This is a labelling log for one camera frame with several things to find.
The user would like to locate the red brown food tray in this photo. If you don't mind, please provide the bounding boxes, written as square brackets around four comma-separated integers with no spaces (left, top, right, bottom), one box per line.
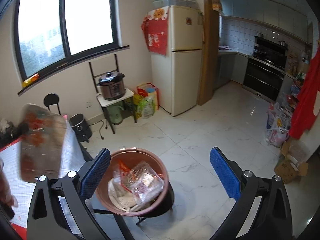
[19,104,67,183]

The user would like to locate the pink plastic package with label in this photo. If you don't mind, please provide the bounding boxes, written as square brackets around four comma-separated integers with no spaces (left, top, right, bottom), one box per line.
[113,161,142,198]

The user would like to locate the clear plastic tray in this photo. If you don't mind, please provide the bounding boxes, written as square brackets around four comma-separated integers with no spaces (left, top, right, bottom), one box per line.
[133,161,164,205]

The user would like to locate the brown plastic trash bin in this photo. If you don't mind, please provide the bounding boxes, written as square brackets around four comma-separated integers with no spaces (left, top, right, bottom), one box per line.
[95,148,175,218]

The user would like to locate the black kitchen oven range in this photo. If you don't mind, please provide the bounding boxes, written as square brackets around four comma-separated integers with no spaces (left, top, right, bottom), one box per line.
[243,33,288,102]

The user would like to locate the plaid and red tablecloth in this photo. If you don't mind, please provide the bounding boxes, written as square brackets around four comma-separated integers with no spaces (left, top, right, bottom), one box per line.
[1,121,85,239]

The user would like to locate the cardboard box on floor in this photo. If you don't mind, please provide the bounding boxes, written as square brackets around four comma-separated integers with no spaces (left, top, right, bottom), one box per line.
[274,138,310,184]

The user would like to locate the black air fryer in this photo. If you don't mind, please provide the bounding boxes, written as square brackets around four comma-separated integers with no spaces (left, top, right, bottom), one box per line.
[69,113,92,143]

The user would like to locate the plastic bags on floor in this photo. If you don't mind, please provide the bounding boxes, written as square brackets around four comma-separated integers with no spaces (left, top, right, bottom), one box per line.
[265,102,291,147]

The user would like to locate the green kettle under table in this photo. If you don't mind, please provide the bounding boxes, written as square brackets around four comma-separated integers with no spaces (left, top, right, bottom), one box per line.
[107,104,124,125]

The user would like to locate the yellow snack bag on sill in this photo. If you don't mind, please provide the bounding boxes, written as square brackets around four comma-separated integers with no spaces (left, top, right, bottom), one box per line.
[22,73,40,88]

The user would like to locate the small white-top side table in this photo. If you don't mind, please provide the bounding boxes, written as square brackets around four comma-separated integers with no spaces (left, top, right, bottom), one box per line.
[88,54,137,134]

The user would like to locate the brown electric pressure cooker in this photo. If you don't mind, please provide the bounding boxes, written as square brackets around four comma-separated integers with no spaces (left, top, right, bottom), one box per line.
[97,71,125,101]

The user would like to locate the colourful shopping bags by fridge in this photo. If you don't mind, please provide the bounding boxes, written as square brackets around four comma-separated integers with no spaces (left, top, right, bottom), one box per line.
[125,82,159,119]

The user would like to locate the cream two-door refrigerator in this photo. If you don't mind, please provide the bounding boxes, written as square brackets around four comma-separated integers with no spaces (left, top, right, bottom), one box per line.
[150,5,203,116]

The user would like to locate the black framed window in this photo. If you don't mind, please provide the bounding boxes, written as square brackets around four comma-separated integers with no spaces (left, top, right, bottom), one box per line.
[13,0,127,93]

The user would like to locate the red cloth on refrigerator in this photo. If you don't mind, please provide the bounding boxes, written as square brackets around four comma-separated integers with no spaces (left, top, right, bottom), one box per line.
[141,7,169,56]

